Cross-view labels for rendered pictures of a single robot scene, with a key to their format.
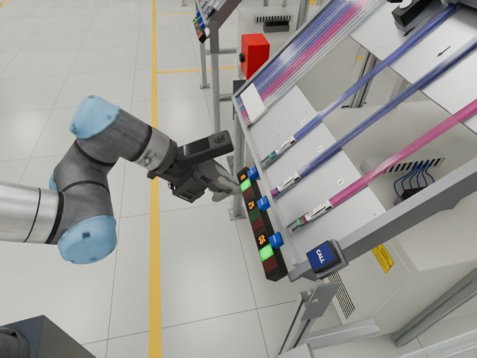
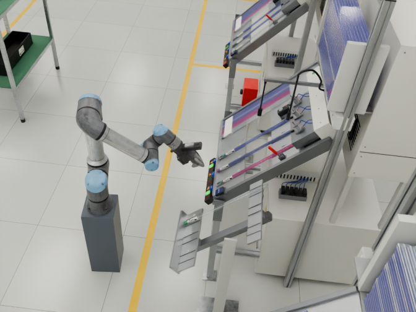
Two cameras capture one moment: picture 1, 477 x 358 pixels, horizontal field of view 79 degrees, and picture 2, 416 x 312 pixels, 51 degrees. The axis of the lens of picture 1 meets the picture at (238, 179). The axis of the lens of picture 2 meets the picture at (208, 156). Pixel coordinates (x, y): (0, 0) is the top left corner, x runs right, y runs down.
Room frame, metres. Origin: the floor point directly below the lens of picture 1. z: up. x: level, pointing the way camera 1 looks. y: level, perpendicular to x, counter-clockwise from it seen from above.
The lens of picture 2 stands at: (-1.27, -0.47, 2.50)
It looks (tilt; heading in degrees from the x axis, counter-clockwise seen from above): 43 degrees down; 15
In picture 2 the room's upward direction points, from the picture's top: 5 degrees clockwise
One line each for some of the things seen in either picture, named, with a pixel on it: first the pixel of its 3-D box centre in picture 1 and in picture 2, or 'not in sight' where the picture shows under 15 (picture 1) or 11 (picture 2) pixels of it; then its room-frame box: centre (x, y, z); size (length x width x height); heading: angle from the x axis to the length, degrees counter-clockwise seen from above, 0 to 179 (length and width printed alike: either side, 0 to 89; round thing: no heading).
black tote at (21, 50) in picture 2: not in sight; (9, 52); (1.51, 2.14, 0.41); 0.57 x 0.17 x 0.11; 13
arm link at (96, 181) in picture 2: not in sight; (96, 184); (0.14, 0.50, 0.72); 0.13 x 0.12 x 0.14; 25
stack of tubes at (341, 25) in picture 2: not in sight; (343, 49); (0.66, -0.56, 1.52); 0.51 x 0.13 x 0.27; 13
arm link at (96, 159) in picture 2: not in sight; (94, 140); (0.25, 0.56, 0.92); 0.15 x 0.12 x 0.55; 25
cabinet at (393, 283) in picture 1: (399, 215); (309, 212); (0.75, -0.67, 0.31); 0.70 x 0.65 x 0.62; 13
